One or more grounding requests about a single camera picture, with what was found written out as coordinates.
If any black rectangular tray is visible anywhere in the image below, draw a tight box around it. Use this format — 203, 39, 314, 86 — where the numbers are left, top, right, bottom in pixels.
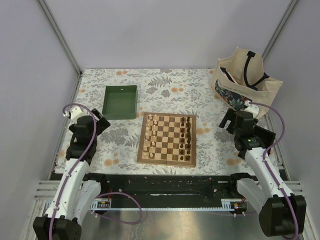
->
253, 125, 276, 149

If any wooden chess board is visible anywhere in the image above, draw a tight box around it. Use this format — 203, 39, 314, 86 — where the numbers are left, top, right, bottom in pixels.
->
137, 112, 197, 168

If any floral patterned table mat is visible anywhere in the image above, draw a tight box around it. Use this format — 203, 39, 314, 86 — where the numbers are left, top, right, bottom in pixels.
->
75, 69, 252, 176

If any green rectangular tray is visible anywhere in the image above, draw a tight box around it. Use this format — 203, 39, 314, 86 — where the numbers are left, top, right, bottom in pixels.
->
102, 85, 138, 120

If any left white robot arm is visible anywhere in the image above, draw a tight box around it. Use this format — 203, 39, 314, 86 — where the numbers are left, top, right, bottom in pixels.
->
33, 103, 111, 240

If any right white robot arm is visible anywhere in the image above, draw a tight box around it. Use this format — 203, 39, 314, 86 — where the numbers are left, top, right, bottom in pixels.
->
219, 100, 307, 240

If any beige floral tote bag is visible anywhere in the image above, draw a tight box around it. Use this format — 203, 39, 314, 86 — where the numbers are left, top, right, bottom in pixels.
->
210, 47, 283, 111

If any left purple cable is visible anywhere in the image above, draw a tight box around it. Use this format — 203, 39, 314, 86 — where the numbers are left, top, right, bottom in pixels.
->
48, 103, 143, 240

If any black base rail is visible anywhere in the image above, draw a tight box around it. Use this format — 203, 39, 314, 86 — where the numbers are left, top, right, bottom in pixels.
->
83, 173, 243, 209

